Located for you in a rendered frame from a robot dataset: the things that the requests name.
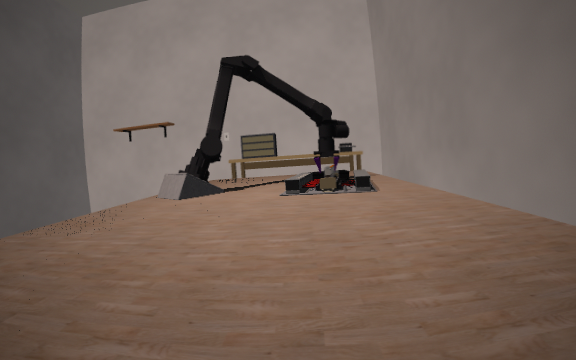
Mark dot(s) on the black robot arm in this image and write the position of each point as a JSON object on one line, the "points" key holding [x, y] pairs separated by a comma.
{"points": [[211, 146]]}

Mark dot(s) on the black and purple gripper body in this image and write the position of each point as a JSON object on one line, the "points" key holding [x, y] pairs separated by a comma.
{"points": [[325, 148]]}

